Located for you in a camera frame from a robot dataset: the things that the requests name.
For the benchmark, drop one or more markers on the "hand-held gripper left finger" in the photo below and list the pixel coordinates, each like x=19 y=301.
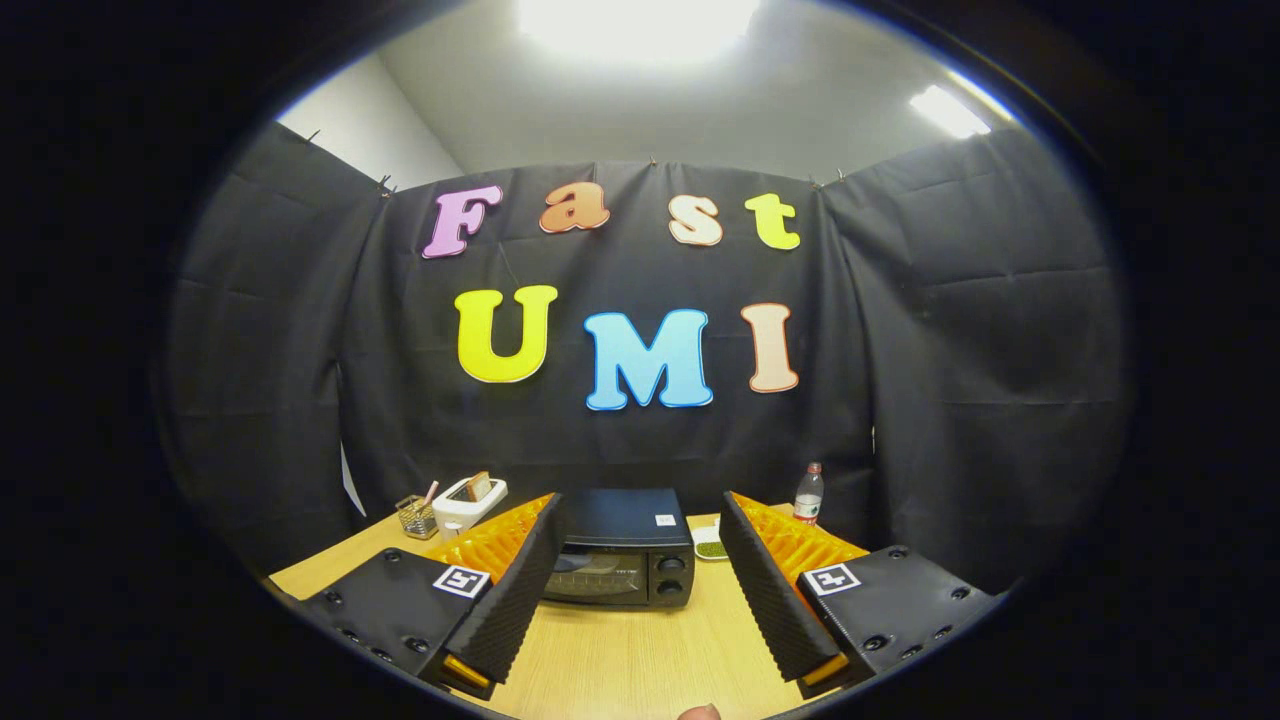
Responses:
x=520 y=600

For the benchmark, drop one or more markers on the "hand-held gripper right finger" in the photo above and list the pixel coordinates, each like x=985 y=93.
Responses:
x=765 y=600

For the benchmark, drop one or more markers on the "black toaster oven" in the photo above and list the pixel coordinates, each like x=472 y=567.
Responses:
x=625 y=520

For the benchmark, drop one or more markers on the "white bread toaster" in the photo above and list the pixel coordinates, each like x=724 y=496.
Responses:
x=460 y=515

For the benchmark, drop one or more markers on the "white divided bean dish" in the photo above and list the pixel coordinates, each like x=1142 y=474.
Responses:
x=710 y=548

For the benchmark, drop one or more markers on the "clear plastic water bottle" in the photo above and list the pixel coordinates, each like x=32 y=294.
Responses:
x=808 y=500

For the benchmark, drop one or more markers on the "brown bread slice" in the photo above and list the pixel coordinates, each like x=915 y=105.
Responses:
x=479 y=486

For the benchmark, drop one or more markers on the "black backdrop cloth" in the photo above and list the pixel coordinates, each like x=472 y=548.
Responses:
x=620 y=440

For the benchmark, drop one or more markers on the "small ceiling light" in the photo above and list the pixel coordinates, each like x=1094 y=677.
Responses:
x=948 y=112

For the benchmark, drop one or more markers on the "large ceiling light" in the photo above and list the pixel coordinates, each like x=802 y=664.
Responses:
x=635 y=25

